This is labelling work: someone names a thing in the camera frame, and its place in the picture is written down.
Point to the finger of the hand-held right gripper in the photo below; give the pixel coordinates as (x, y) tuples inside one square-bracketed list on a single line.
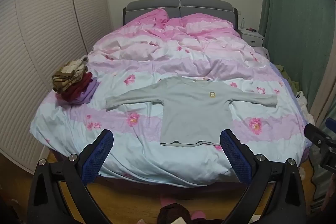
[(316, 134)]

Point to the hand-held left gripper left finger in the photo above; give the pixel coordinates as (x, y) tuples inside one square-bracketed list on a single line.
[(97, 158)]

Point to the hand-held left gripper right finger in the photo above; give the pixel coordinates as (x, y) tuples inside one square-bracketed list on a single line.
[(236, 158)]

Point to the grey long-sleeved shirt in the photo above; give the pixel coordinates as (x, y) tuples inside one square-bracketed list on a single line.
[(194, 113)]

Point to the white crumpled cloth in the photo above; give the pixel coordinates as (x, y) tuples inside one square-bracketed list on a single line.
[(304, 106)]

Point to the beige curtain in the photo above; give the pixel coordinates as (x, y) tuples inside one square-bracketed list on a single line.
[(326, 87)]

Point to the purple folded garment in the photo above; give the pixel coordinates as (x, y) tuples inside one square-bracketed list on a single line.
[(88, 96)]

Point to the lavender bed sheet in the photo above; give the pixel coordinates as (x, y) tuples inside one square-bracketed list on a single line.
[(282, 77)]

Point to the pink slipper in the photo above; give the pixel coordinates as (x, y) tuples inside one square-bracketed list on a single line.
[(198, 214), (166, 201)]

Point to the red folded garment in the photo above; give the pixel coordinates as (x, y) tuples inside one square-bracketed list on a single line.
[(80, 87)]

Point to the person's dark trouser leg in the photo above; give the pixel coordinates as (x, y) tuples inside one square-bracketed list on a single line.
[(173, 213)]

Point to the brown striped folded garment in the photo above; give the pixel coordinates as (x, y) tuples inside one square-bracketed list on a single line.
[(68, 74)]

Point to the white nightstand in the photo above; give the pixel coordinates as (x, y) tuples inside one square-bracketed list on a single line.
[(253, 37)]

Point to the pink floral duvet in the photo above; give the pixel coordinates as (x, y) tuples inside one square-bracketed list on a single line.
[(157, 56)]

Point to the green curtain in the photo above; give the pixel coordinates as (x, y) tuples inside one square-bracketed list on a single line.
[(294, 16)]

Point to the small red object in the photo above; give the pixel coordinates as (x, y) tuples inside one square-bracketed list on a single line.
[(251, 29)]

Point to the clear plastic bottle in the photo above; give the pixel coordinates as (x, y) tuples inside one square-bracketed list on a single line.
[(243, 24)]

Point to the grey padded headboard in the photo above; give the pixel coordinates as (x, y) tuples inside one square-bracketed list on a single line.
[(204, 6)]

